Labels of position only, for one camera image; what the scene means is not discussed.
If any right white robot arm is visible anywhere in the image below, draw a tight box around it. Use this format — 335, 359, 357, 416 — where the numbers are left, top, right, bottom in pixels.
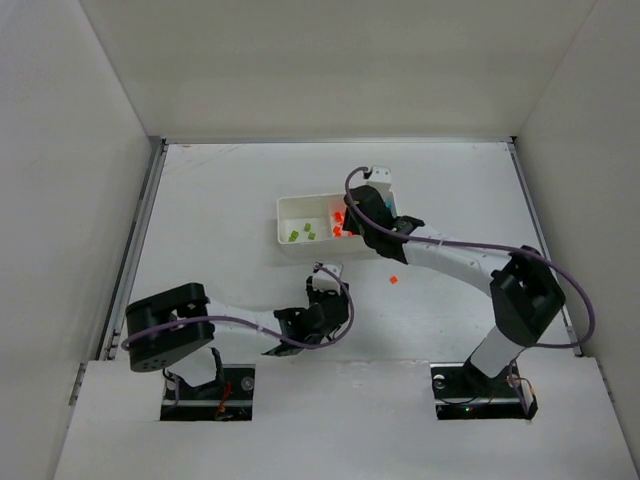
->
344, 185, 566, 389

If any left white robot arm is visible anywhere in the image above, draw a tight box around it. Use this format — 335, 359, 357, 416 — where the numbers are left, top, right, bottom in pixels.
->
120, 270, 355, 387

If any white three-compartment sorting tray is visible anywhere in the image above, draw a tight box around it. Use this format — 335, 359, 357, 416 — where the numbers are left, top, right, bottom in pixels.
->
276, 193, 378, 260

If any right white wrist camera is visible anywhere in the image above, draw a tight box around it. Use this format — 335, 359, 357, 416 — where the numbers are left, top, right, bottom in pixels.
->
363, 165, 392, 192

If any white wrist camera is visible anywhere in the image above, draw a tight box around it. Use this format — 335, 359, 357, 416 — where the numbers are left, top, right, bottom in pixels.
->
311, 262, 343, 292
363, 165, 392, 192

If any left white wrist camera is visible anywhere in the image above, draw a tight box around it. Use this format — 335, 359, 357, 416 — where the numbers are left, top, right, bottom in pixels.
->
311, 262, 343, 292

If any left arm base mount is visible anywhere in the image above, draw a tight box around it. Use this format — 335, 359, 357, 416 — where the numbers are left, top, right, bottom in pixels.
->
160, 347, 256, 423

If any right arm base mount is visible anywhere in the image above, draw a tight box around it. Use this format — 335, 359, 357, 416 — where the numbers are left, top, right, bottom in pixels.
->
430, 362, 539, 421

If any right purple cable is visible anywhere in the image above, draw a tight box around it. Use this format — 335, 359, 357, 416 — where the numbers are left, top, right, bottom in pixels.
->
343, 167, 597, 349

